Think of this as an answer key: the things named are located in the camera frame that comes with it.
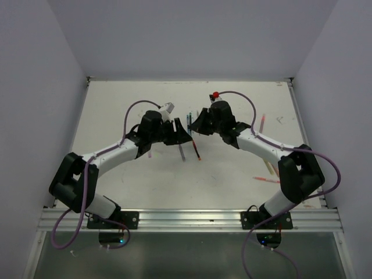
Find yellow highlighter pen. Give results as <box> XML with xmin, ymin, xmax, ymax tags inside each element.
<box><xmin>263</xmin><ymin>160</ymin><xmax>275</xmax><ymax>176</ymax></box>

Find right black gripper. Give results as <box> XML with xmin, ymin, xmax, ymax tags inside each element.
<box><xmin>189</xmin><ymin>106</ymin><xmax>224</xmax><ymax>135</ymax></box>

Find aluminium front rail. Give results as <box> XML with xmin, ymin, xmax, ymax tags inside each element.
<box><xmin>37</xmin><ymin>206</ymin><xmax>345</xmax><ymax>233</ymax></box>

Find aluminium right side rail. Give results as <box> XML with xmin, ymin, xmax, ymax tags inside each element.
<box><xmin>286</xmin><ymin>77</ymin><xmax>331</xmax><ymax>209</ymax></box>

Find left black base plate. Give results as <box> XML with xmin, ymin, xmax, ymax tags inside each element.
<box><xmin>87</xmin><ymin>210</ymin><xmax>140</xmax><ymax>230</ymax></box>

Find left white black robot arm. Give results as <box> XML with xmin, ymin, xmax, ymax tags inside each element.
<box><xmin>49</xmin><ymin>110</ymin><xmax>192</xmax><ymax>228</ymax></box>

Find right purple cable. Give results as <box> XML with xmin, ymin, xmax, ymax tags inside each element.
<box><xmin>219</xmin><ymin>91</ymin><xmax>342</xmax><ymax>279</ymax></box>

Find green pen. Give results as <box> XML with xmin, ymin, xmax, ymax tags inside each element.
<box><xmin>188</xmin><ymin>112</ymin><xmax>193</xmax><ymax>135</ymax></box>

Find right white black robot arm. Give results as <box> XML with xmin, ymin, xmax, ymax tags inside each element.
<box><xmin>191</xmin><ymin>101</ymin><xmax>325</xmax><ymax>228</ymax></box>

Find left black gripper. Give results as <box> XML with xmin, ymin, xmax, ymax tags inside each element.
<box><xmin>150</xmin><ymin>117</ymin><xmax>192</xmax><ymax>145</ymax></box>

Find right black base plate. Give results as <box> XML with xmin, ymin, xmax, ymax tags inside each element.
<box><xmin>240</xmin><ymin>210</ymin><xmax>294</xmax><ymax>230</ymax></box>

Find orange highlighter pen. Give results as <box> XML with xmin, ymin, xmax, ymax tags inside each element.
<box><xmin>273</xmin><ymin>166</ymin><xmax>280</xmax><ymax>177</ymax></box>

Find purple highlighter pen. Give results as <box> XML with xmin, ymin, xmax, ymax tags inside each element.
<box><xmin>178</xmin><ymin>145</ymin><xmax>186</xmax><ymax>162</ymax></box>

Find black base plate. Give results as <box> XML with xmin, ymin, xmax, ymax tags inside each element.
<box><xmin>87</xmin><ymin>210</ymin><xmax>140</xmax><ymax>230</ymax></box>
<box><xmin>240</xmin><ymin>210</ymin><xmax>294</xmax><ymax>230</ymax></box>

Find aluminium rail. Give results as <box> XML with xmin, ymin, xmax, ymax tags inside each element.
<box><xmin>37</xmin><ymin>206</ymin><xmax>345</xmax><ymax>233</ymax></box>
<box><xmin>286</xmin><ymin>77</ymin><xmax>331</xmax><ymax>209</ymax></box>

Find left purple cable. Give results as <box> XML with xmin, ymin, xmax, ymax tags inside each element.
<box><xmin>51</xmin><ymin>100</ymin><xmax>162</xmax><ymax>250</ymax></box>

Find red capped pen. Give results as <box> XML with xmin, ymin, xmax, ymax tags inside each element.
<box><xmin>192</xmin><ymin>140</ymin><xmax>201</xmax><ymax>161</ymax></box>

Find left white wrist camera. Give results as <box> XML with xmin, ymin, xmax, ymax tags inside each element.
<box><xmin>158</xmin><ymin>102</ymin><xmax>174</xmax><ymax>122</ymax></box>

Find purple cable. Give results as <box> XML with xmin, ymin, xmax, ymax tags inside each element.
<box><xmin>51</xmin><ymin>100</ymin><xmax>162</xmax><ymax>250</ymax></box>
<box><xmin>219</xmin><ymin>91</ymin><xmax>342</xmax><ymax>279</ymax></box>

